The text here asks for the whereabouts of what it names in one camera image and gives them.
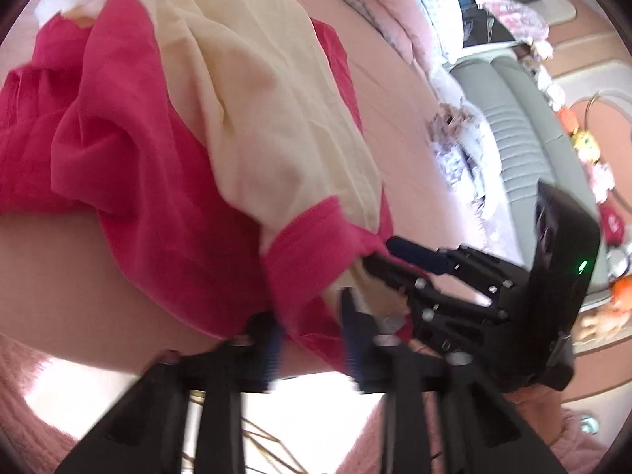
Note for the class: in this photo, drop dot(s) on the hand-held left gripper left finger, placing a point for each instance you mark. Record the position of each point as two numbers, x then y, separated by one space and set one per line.
274 350

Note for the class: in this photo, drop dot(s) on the pale waffle-textured pillow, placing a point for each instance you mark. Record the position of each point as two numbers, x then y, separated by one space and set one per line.
498 237

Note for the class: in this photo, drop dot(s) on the grey padded headboard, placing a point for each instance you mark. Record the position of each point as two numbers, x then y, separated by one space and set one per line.
523 133

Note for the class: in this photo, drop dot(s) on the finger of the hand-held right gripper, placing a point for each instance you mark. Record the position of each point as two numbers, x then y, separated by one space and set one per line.
444 306
414 254

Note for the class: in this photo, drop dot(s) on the orange plush toy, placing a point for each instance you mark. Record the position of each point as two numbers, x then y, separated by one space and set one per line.
567 119
622 294

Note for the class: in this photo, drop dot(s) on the white cat plush toy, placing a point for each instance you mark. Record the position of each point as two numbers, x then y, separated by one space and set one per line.
602 182

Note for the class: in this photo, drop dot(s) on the pink printed hanging garment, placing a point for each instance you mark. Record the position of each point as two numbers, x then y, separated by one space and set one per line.
513 15

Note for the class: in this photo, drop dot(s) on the pink folded quilt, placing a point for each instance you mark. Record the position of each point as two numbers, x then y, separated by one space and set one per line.
395 19

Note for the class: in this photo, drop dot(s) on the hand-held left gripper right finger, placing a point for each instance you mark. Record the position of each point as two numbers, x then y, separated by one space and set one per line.
353 335

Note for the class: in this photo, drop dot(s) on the cream shirt with magenta sleeves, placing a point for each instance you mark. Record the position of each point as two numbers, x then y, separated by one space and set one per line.
123 158

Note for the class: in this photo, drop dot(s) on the white dog plush toy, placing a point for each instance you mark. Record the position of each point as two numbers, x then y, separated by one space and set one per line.
550 91

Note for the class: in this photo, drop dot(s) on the yellow square plush toy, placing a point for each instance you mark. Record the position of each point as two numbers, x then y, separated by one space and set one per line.
585 144

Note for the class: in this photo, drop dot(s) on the white cartoon print pajamas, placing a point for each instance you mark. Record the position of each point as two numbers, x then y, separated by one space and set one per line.
459 158

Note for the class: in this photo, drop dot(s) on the beige doll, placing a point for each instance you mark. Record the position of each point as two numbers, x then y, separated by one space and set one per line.
602 326

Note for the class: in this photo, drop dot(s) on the white and purple plush toy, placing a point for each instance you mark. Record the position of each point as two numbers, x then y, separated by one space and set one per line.
540 52

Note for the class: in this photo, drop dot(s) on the red plush toy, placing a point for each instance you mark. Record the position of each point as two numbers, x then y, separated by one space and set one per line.
614 224

